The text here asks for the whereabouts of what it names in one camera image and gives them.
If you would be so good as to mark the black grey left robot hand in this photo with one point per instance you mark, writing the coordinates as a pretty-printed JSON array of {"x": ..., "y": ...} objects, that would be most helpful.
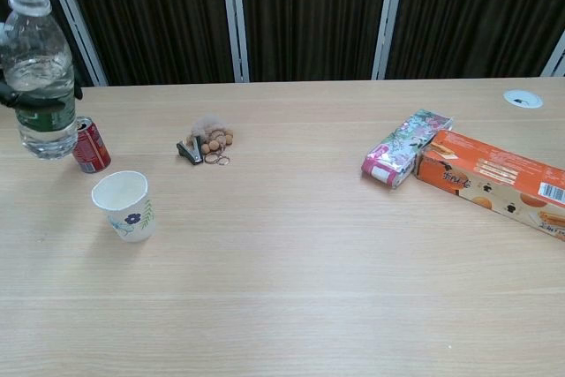
[{"x": 78, "y": 90}]

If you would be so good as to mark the transparent plastic water bottle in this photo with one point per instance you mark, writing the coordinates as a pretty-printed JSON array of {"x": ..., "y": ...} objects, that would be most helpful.
[{"x": 42, "y": 55}]

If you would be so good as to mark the white floral paper cup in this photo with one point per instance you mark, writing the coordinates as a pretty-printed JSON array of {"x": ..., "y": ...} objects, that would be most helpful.
[{"x": 125, "y": 209}]

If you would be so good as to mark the red soda can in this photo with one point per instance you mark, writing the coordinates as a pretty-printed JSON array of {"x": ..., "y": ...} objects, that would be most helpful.
[{"x": 93, "y": 149}]

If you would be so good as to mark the metal key rings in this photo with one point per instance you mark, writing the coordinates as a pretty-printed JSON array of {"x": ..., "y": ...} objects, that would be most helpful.
[{"x": 218, "y": 159}]

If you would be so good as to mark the floral tissue pack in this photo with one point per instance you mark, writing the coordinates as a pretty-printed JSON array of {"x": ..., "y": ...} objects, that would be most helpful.
[{"x": 401, "y": 152}]

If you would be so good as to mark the orange biscuit box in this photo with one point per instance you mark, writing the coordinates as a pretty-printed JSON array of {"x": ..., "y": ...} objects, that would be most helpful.
[{"x": 494, "y": 174}]

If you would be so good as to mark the grey partition frame post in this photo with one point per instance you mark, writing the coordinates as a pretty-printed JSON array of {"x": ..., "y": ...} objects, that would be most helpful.
[
  {"x": 236, "y": 28},
  {"x": 557, "y": 57},
  {"x": 388, "y": 24},
  {"x": 86, "y": 46}
]

